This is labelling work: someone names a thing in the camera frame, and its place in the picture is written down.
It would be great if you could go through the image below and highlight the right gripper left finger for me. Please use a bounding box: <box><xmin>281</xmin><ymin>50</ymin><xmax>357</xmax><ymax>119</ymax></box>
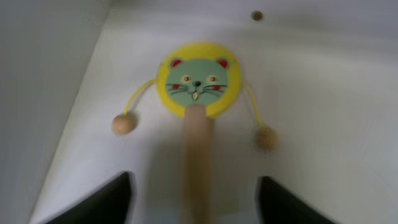
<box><xmin>45</xmin><ymin>170</ymin><xmax>137</xmax><ymax>224</ymax></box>

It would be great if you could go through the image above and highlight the yellow rattle drum toy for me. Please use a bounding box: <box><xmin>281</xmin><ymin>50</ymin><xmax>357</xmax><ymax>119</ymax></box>
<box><xmin>111</xmin><ymin>42</ymin><xmax>279</xmax><ymax>224</ymax></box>

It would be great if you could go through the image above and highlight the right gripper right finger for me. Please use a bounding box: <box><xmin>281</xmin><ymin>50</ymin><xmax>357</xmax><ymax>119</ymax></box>
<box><xmin>256</xmin><ymin>175</ymin><xmax>338</xmax><ymax>224</ymax></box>

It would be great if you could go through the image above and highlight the white shelf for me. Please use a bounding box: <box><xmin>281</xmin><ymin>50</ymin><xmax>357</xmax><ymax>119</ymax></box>
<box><xmin>0</xmin><ymin>0</ymin><xmax>398</xmax><ymax>224</ymax></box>

